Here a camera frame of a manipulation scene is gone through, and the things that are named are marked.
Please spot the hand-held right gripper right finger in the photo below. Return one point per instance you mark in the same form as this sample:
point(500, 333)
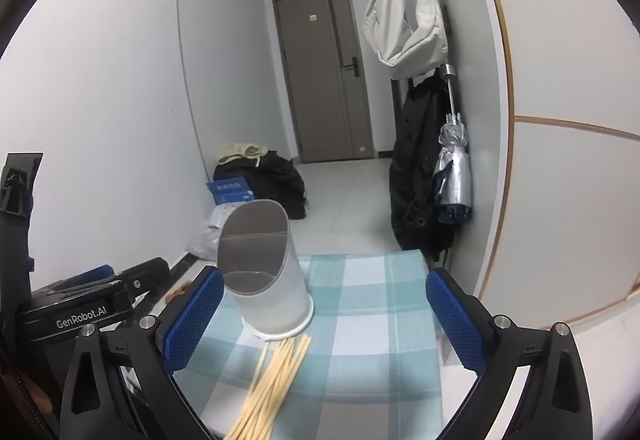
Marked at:
point(456, 320)

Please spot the white shoulder bag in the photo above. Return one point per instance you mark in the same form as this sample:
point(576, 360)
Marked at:
point(405, 30)

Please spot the black clothes heap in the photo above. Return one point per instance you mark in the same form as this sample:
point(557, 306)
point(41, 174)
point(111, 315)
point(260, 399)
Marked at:
point(280, 180)

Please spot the white oval chopstick holder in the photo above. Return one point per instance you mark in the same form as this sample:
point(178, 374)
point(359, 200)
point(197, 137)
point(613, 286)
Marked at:
point(280, 290)

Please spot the blue cardboard box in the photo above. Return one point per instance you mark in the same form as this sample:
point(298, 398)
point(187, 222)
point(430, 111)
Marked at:
point(230, 191)

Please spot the grey-brown door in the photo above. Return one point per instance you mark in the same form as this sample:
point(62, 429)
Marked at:
point(320, 85)

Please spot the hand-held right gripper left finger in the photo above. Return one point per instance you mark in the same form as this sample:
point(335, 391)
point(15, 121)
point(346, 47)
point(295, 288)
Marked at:
point(195, 315)

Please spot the pile of wooden chopsticks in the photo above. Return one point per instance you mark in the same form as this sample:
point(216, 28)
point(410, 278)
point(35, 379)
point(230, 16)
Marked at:
point(272, 380)

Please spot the black hanging jacket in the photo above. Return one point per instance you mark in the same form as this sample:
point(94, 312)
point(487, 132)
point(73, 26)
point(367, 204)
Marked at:
point(415, 170)

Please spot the teal checked tablecloth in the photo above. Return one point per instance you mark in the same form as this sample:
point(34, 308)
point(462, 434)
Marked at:
point(370, 320)

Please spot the white plastic bag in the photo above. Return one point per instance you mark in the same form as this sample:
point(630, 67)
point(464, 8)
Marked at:
point(210, 235)

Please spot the person's black zip jacket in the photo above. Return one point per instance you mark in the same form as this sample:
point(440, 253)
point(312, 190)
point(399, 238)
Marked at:
point(10, 400)

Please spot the beige cloth bag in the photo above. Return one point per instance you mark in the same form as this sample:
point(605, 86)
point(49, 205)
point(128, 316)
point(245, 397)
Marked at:
point(245, 152)

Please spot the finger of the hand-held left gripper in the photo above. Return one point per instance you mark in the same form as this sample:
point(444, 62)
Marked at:
point(147, 272)
point(92, 274)

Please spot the silver folded umbrella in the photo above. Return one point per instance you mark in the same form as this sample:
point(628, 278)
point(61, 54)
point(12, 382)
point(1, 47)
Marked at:
point(455, 170)

